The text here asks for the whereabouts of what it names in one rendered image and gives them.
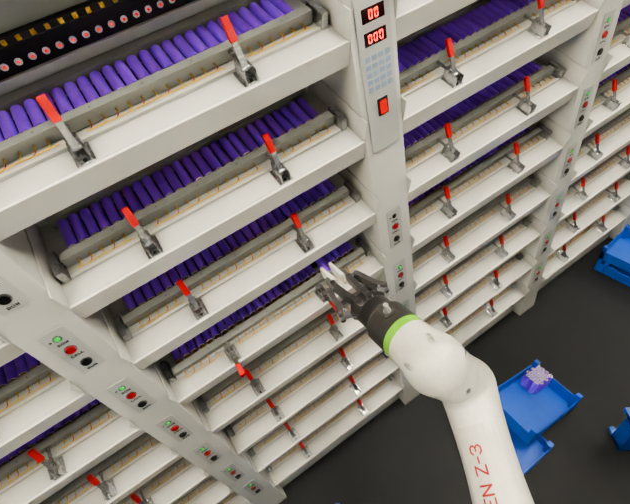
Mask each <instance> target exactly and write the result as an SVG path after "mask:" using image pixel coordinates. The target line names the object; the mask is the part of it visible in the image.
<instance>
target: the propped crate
mask: <svg viewBox="0 0 630 504"><path fill-rule="evenodd" d="M540 363H541V362H540V361H539V360H537V359H536V360H535V361H534V362H533V364H532V365H530V366H529V367H527V368H525V369H524V370H522V371H521V372H519V373H518V374H516V375H515V376H513V377H512V378H510V379H509V380H507V381H506V382H504V383H503V384H501V385H500V386H498V392H499V396H500V400H501V404H502V408H503V412H504V416H505V419H506V423H507V426H508V427H509V428H510V429H511V430H512V431H513V432H514V433H516V434H517V435H518V436H519V437H520V438H521V439H522V440H523V441H524V442H525V443H526V444H527V445H529V444H530V443H531V442H532V441H534V440H535V439H536V438H537V437H539V436H540V435H541V434H542V433H544V432H545V431H546V430H548V429H549V428H550V427H551V426H553V425H554V424H555V423H556V422H558V421H559V420H560V419H561V418H563V417H564V416H565V415H566V414H568V413H569V412H570V411H571V410H573V409H574V408H575V407H576V405H577V404H578V403H579V401H580V400H581V399H582V398H583V396H582V395H581V394H580V393H577V394H576V395H573V394H572V393H571V392H570V391H569V390H567V389H566V388H565V387H564V386H562V385H561V384H560V383H559V382H557V381H556V380H555V379H554V378H552V380H551V381H550V383H549V384H548V386H547V387H544V388H543V389H542V390H539V392H538V393H537V394H535V393H533V394H530V393H529V392H528V390H526V389H525V388H524V387H522V386H521V385H520V383H521V379H522V377H523V376H524V374H525V372H526V371H527V370H528V371H530V369H531V367H534V368H535V366H538V365H540Z"/></svg>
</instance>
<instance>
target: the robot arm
mask: <svg viewBox="0 0 630 504"><path fill-rule="evenodd" d="M328 265H329V267H330V269H331V270H332V273H333V274H334V275H336V276H337V277H338V278H339V279H340V280H341V281H342V282H343V283H344V284H347V283H348V284H350V285H351V286H352V287H353V288H354V290H355V291H356V292H357V293H358V294H359V295H357V296H355V295H354V294H353V293H350V292H348V291H347V290H345V289H344V288H343V287H341V286H340V285H339V284H338V282H337V279H336V278H335V277H333V276H332V275H331V274H330V273H329V272H327V271H326V270H325V269H324V268H323V267H321V268H320V271H321V273H322V276H323V277H324V278H325V282H326V285H327V286H329V288H327V289H326V291H327V294H328V296H329V298H330V300H331V301H332V303H333V304H334V306H335V308H336V309H337V311H338V316H339V318H340V320H341V322H342V323H345V322H346V319H349V318H353V319H354V320H358V321H359V322H360V323H361V324H362V325H363V326H364V327H365V328H367V332H368V335H369V337H370V338H371V339H372V340H373V341H374V342H375V343H376V344H377V345H378V346H379V347H380V348H381V349H382V350H383V351H384V352H385V353H386V354H387V355H388V356H389V357H390V358H391V359H392V360H393V361H394V362H395V363H396V364H397V365H398V367H399V368H400V369H401V371H402V372H403V374H404V375H405V377H406V379H407V380H408V382H409V383H410V385H411V386H412V387H413V388H414V389H415V390H417V391H418V392H420V393H421V394H423V395H425V396H428V397H432V398H435V399H438V400H440V401H442V403H443V406H444V408H445V411H446V414H447V416H448V419H449V422H450V425H451V428H452V431H453V434H454V437H455V440H456V443H457V447H458V450H459V453H460V457H461V460H462V464H463V468H464V471H465V475H466V479H467V483H468V487H469V491H470V495H471V500H472V504H535V503H534V501H533V498H532V496H531V493H530V491H529V488H528V486H527V483H526V480H525V478H524V475H523V472H522V469H521V467H520V464H519V461H518V458H517V455H516V452H515V449H514V446H513V443H512V440H511V437H510V433H509V430H508V427H507V423H506V419H505V416H504V412H503V408H502V404H501V400H500V396H499V392H498V387H497V382H496V379H495V376H494V374H493V372H492V371H491V369H490V368H489V367H488V366H487V365H486V364H485V363H484V362H483V361H481V360H479V359H478V358H476V357H474V356H472V355H471V354H469V353H468V352H467V351H466V350H465V349H464V347H463V346H462V345H461V344H460V343H459V342H458V341H457V340H456V339H455V338H454V337H452V336H450V335H448V334H446V333H444V332H441V331H439V330H437V329H435V328H433V327H432V326H430V325H429V324H427V323H426V322H424V321H423V320H422V319H421V318H419V317H418V316H417V315H415V314H414V313H413V312H411V311H410V310H409V309H408V308H406V307H405V306H404V305H402V304H401V303H400V302H397V301H390V300H389V299H388V298H387V297H385V293H388V292H389V288H388V285H387V282H385V281H379V280H376V279H374V278H372V277H370V276H368V275H366V274H364V273H362V272H360V271H358V270H354V271H353V273H348V272H347V271H346V270H344V269H343V268H341V269H338V268H337V267H336V266H335V265H334V264H332V263H331V262H329V263H328ZM347 281H348V282H347ZM359 282H360V283H362V284H364V285H366V286H368V287H369V288H371V289H373V290H375V291H369V290H367V289H366V288H365V287H364V286H362V285H361V284H360V283H359ZM335 293H336V294H337V295H338V296H340V297H341V298H342V299H343V300H345V301H346V302H347V303H349V304H350V305H351V309H350V312H349V311H348V310H347V309H345V308H343V306H342V304H341V303H340V301H339V300H338V298H337V297H336V295H335Z"/></svg>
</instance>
